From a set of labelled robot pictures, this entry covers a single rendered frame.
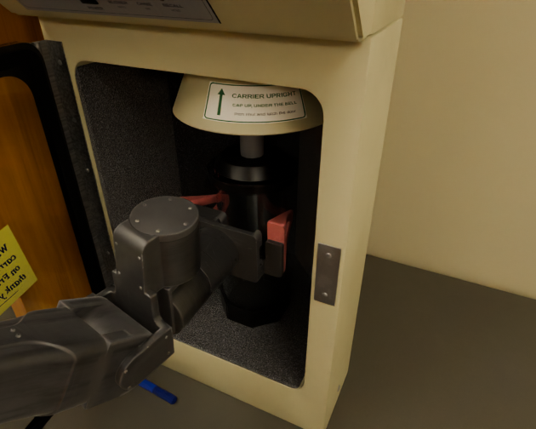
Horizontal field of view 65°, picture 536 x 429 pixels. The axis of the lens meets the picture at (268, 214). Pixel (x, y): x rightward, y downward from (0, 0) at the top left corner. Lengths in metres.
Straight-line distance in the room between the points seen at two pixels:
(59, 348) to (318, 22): 0.27
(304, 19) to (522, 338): 0.64
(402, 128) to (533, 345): 0.40
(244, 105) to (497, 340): 0.56
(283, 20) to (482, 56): 0.49
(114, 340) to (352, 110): 0.25
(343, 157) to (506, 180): 0.50
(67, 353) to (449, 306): 0.63
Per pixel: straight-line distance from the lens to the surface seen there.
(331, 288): 0.41
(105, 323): 0.38
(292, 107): 0.40
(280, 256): 0.46
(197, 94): 0.41
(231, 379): 0.60
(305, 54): 0.32
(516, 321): 0.83
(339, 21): 0.27
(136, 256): 0.34
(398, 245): 0.89
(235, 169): 0.47
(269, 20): 0.29
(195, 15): 0.32
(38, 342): 0.33
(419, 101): 0.76
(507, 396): 0.71
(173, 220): 0.35
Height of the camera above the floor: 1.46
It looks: 32 degrees down
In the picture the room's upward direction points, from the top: straight up
